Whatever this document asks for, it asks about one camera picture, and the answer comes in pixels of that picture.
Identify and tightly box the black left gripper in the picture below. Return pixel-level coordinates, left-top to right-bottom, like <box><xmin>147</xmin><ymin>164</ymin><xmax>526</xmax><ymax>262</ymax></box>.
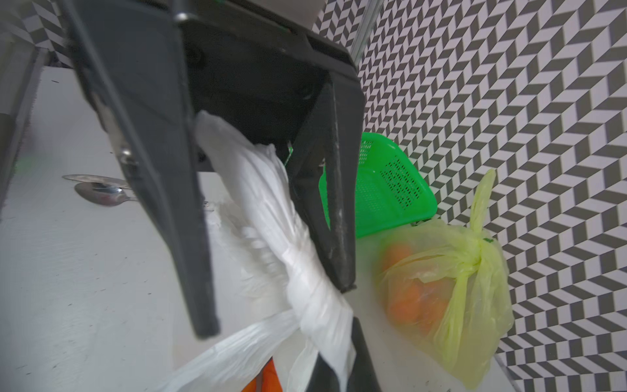
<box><xmin>60</xmin><ymin>1</ymin><xmax>364</xmax><ymax>339</ymax></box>

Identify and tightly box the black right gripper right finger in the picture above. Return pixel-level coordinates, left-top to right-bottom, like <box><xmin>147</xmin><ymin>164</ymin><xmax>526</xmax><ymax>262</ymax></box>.
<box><xmin>349</xmin><ymin>318</ymin><xmax>381</xmax><ymax>392</ymax></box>

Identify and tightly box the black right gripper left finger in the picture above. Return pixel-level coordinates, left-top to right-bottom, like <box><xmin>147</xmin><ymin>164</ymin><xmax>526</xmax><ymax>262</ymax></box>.
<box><xmin>305</xmin><ymin>354</ymin><xmax>340</xmax><ymax>392</ymax></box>

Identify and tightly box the orange fruit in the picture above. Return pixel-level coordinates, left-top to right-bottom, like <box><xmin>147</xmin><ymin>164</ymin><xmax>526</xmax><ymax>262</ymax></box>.
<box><xmin>242</xmin><ymin>359</ymin><xmax>282</xmax><ymax>392</ymax></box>

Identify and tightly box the white printed plastic bag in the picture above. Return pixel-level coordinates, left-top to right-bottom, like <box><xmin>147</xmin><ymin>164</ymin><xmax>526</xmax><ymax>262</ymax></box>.
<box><xmin>162</xmin><ymin>112</ymin><xmax>356</xmax><ymax>391</ymax></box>

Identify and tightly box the yellow-green plastic bag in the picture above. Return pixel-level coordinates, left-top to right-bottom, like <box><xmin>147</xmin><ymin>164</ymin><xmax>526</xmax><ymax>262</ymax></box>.
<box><xmin>373</xmin><ymin>169</ymin><xmax>514</xmax><ymax>390</ymax></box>

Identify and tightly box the metal spoon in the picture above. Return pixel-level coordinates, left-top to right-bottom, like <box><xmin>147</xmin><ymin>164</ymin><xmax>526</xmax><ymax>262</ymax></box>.
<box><xmin>74</xmin><ymin>183</ymin><xmax>138</xmax><ymax>207</ymax></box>

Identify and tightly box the metal knife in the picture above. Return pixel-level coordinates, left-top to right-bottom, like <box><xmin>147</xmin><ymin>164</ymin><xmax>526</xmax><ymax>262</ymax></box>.
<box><xmin>62</xmin><ymin>174</ymin><xmax>131</xmax><ymax>189</ymax></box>

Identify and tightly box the green plastic basket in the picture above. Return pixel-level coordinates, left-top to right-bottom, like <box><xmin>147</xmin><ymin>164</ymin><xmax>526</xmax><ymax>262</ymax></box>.
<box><xmin>317</xmin><ymin>131</ymin><xmax>439</xmax><ymax>239</ymax></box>

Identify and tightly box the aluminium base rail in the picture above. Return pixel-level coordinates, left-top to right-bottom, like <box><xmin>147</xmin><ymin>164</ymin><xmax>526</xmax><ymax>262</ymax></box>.
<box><xmin>1</xmin><ymin>39</ymin><xmax>48</xmax><ymax>200</ymax></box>

